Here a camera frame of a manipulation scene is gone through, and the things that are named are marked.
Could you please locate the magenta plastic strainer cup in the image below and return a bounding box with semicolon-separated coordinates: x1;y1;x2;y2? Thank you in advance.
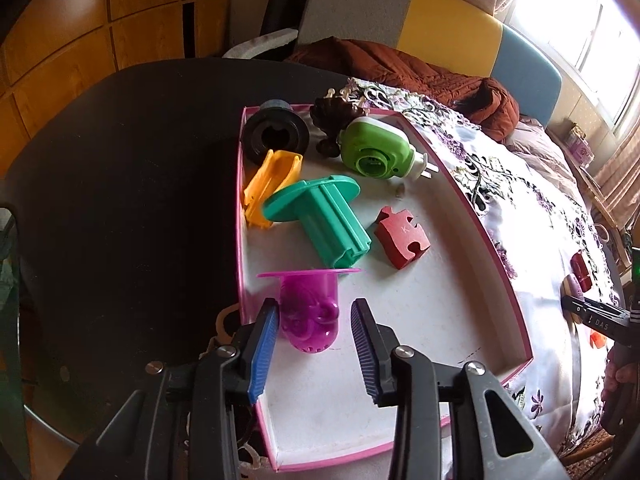
256;267;363;356

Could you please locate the white curved armrest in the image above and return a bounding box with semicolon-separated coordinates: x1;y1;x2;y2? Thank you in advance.
222;29;300;59

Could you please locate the lilac plastic piece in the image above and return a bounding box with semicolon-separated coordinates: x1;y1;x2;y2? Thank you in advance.
560;275;585;306

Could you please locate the pink-rimmed white box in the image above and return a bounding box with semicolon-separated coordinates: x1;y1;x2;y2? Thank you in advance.
235;104;533;472

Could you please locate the green and white plug-in device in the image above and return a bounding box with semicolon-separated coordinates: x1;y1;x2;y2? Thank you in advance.
339;116;440;183

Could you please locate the red puzzle piece block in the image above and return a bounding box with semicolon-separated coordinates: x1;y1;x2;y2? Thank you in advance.
374;206;431;271

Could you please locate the person's right hand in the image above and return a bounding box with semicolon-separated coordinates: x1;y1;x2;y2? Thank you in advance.
606;357;640;396

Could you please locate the wooden shelf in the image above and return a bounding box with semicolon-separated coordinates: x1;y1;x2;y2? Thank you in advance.
575;170;640;281

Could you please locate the wicker basket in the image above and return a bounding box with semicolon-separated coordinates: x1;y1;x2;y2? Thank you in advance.
560;430;616;480

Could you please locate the white floral embroidered tablecloth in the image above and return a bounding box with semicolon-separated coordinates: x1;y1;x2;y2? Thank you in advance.
320;77;626;461

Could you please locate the grey yellow blue headboard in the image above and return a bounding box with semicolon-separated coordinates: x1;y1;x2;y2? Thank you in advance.
297;0;563;126

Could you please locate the purple patterned box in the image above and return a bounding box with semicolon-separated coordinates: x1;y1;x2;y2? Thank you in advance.
565;125;593;166

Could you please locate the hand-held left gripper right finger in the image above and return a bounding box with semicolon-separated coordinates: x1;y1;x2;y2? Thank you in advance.
350;298;571;480

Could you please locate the pale pink quilted jacket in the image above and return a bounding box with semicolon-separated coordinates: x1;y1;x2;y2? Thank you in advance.
505;120;596;211

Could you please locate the teal flanged plastic spool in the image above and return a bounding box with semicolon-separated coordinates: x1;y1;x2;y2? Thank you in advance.
262;175;372;268

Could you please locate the brown carved ornament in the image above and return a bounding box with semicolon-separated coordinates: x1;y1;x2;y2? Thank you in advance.
309;96;371;157

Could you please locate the rust brown quilted jacket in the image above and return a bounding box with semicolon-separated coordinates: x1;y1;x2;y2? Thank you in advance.
287;36;521;143

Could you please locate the black flanged plastic spool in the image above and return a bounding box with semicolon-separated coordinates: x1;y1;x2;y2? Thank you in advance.
241;99;312;166

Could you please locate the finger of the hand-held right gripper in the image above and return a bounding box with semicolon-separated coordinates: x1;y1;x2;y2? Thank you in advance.
560;295;631;336

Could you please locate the red metal cylinder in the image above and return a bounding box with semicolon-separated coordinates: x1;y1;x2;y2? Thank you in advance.
570;251;593;293

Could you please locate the black chair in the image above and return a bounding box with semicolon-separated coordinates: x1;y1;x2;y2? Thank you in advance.
260;0;321;56

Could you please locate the orange plastic scoop piece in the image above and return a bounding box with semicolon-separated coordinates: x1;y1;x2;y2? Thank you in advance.
243;149;304;230

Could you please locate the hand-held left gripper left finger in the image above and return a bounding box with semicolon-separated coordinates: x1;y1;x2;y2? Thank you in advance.
57;297;281;480

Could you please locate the wooden cabinet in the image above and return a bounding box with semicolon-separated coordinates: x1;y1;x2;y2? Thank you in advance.
0;0;236;146

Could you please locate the window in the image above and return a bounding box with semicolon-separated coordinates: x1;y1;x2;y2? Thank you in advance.
510;0;640;136

